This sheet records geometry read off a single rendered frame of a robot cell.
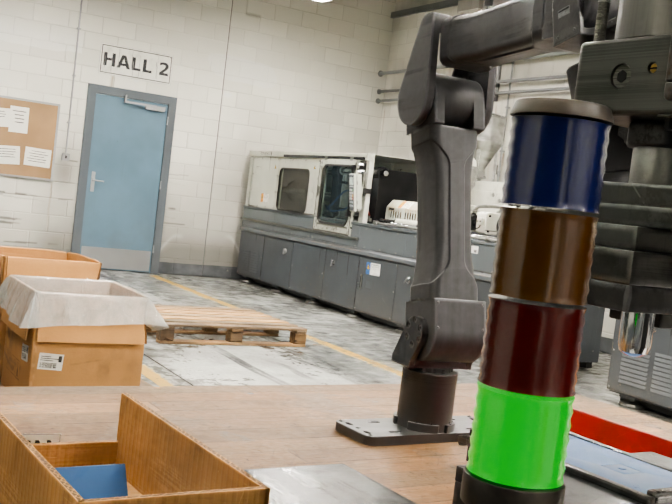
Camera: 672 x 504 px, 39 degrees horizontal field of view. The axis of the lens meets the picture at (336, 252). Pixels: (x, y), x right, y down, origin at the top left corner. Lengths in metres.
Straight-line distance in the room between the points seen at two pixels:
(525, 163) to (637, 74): 0.28
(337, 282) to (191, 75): 3.62
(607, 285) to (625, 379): 6.15
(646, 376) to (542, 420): 6.25
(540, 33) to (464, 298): 0.30
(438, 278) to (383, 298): 8.09
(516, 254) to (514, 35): 0.62
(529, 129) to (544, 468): 0.13
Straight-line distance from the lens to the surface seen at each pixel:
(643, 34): 0.64
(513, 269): 0.36
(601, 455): 0.72
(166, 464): 0.72
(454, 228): 1.04
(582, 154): 0.36
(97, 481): 0.73
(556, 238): 0.35
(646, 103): 0.62
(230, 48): 12.28
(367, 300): 9.35
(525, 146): 0.36
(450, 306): 1.02
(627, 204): 0.62
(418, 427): 1.05
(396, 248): 8.97
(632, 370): 6.69
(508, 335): 0.36
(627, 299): 0.57
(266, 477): 0.79
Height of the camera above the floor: 1.15
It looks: 3 degrees down
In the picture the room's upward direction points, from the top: 7 degrees clockwise
